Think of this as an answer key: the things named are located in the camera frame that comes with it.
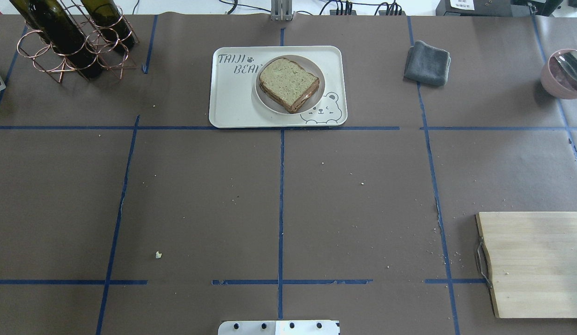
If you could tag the black desktop box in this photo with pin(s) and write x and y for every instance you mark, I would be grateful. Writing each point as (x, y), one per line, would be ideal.
(482, 8)

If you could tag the white round plate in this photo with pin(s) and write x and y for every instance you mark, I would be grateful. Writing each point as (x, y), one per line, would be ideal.
(308, 64)

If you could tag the white bear serving tray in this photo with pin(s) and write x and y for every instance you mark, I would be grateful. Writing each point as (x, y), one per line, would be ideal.
(233, 101)

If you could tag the dark glass bottle lower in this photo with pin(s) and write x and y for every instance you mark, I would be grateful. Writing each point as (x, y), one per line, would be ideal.
(106, 14)

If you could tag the aluminium frame post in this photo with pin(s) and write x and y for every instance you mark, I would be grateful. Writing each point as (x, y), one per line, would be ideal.
(281, 10)

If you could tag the dark glass bottle upper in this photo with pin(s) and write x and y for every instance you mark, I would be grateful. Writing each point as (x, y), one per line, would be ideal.
(65, 36)

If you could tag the metal scoop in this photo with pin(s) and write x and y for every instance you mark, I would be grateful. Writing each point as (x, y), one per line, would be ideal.
(567, 62)

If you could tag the copper wire bottle rack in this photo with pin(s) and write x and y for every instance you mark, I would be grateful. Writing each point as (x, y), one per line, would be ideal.
(40, 52)

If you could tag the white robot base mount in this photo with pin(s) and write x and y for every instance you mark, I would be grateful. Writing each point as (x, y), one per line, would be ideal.
(280, 327)

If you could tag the wooden cutting board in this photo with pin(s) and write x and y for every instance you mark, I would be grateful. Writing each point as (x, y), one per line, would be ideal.
(531, 263)

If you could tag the grey folded cloth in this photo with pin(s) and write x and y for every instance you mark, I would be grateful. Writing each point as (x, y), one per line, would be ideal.
(427, 64)

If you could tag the bread slice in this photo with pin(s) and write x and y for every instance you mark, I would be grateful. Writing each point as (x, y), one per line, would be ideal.
(288, 83)
(277, 108)

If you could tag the dark glass bottle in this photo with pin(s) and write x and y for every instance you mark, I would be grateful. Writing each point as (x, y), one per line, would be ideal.
(65, 36)
(106, 14)

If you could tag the pink round plate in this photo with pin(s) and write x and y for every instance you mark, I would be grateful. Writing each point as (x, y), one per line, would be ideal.
(552, 80)

